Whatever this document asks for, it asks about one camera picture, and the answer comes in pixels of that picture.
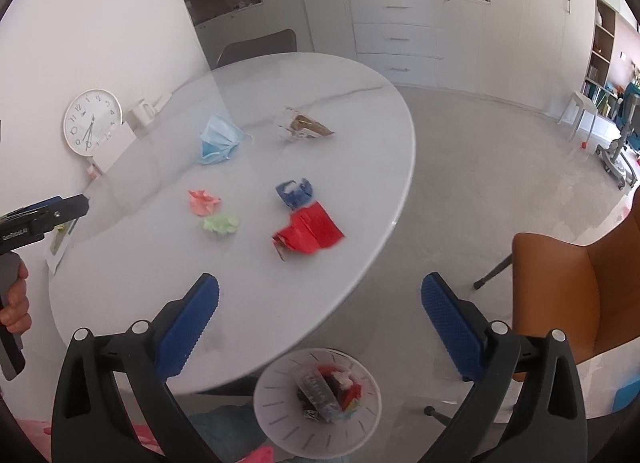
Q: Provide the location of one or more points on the white card stand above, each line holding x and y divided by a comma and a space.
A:
108, 152

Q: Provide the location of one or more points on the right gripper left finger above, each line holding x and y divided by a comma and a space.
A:
180, 324

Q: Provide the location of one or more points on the white trash bin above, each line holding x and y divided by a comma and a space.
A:
317, 403

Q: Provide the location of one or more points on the pink crumpled paper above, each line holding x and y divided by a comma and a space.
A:
202, 203

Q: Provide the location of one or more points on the grey chair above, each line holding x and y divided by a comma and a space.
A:
284, 41

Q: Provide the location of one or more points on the white small stool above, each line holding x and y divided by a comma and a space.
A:
579, 106

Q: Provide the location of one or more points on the orange brown chair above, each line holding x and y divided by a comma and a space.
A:
590, 292

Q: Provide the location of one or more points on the white drawer cabinet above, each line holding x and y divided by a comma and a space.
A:
421, 43

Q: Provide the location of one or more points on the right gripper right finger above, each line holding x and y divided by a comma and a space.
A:
459, 324

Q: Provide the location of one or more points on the person's left hand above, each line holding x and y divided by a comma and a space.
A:
15, 314

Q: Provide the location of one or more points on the open bookshelf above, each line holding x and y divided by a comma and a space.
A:
596, 85

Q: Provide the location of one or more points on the green paper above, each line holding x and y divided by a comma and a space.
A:
221, 224

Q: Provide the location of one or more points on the white wall clock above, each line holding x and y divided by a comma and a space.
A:
90, 120

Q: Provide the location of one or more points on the yellow green pen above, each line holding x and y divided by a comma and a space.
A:
62, 231

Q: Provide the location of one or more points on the crumpled blue white wrapper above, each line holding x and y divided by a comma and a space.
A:
295, 194

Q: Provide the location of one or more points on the blue face mask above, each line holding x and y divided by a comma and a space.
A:
221, 139

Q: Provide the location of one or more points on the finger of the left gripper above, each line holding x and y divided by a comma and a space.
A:
30, 208
58, 210

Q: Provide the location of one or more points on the teal cushion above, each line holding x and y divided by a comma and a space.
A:
231, 431

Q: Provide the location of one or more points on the clear brown snack wrapper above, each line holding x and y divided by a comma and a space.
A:
295, 125

